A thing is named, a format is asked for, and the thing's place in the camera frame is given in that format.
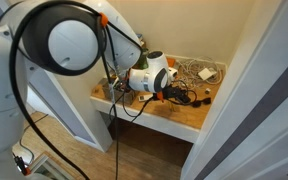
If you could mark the orange notebook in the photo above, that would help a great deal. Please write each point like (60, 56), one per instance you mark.
(171, 61)

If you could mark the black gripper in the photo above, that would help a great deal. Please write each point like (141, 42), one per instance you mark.
(171, 91)

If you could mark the brown cardboard box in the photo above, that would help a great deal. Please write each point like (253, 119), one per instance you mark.
(105, 90)

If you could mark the white power adapter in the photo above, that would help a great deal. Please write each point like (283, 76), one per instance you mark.
(206, 74)

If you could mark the black sunglasses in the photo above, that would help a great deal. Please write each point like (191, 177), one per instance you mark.
(202, 101)

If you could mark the grey metal frame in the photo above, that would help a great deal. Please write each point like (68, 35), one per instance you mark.
(42, 164)

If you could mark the green glass jar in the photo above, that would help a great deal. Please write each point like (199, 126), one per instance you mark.
(144, 61)

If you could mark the small grey white roll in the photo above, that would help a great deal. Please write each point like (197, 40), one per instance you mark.
(207, 90)

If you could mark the colourful book stack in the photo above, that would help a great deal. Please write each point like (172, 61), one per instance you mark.
(139, 36)

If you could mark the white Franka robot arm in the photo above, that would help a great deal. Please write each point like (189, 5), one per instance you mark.
(70, 43)

